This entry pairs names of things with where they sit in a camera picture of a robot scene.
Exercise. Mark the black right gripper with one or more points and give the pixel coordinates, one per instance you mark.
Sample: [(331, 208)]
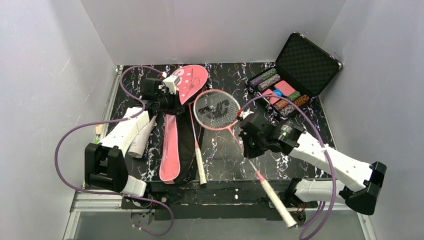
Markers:
[(247, 134)]

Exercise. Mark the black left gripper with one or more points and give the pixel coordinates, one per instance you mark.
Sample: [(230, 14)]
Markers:
[(173, 106)]

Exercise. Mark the pink badminton racket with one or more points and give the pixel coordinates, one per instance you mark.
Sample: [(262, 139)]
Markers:
[(198, 154), (218, 110)]

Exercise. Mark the white shuttlecock tube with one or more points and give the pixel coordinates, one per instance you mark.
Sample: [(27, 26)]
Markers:
[(140, 142)]

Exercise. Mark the pink racket bag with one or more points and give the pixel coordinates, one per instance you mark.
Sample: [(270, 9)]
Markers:
[(178, 151)]

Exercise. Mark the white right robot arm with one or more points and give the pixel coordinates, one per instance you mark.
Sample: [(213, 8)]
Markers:
[(357, 184)]

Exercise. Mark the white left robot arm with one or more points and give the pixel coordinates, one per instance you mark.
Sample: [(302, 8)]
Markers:
[(104, 162)]

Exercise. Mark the pink card deck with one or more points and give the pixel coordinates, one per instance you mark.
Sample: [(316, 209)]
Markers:
[(281, 88)]

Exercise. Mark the beige wooden block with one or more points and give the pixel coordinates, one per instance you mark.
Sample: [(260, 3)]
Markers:
[(99, 129)]

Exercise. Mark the black foam-lined case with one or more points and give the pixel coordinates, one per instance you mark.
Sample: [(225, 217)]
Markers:
[(303, 65)]

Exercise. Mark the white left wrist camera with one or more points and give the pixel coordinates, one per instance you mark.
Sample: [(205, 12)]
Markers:
[(171, 83)]

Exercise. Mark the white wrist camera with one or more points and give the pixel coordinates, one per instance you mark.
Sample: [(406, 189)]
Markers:
[(171, 83), (242, 114)]

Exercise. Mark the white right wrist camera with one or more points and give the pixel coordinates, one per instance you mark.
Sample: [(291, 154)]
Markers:
[(242, 114)]

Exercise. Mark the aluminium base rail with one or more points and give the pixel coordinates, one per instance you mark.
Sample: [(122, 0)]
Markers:
[(218, 213)]

